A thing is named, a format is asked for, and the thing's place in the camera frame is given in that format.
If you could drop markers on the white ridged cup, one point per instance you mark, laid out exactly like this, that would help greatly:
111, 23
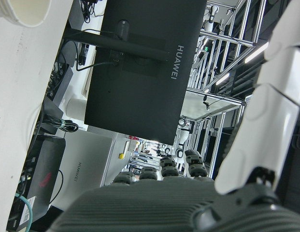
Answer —
29, 10

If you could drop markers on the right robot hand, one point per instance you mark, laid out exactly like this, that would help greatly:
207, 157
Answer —
140, 207

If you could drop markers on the black Huawei monitor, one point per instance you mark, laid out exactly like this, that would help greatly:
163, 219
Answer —
140, 96

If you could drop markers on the silver Huawei laptop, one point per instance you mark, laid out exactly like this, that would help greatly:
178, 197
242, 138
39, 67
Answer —
91, 157

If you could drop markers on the small yellow object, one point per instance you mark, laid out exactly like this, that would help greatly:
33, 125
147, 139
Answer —
121, 156

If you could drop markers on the grey dock box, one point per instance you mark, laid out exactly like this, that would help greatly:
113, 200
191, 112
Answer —
64, 79

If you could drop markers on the black computer box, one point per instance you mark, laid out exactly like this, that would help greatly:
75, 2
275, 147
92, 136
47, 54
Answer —
43, 164

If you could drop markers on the aluminium frame enclosure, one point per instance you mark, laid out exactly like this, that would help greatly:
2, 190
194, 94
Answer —
227, 38

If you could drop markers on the black monitor stand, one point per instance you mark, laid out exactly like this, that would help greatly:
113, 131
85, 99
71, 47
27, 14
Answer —
111, 42

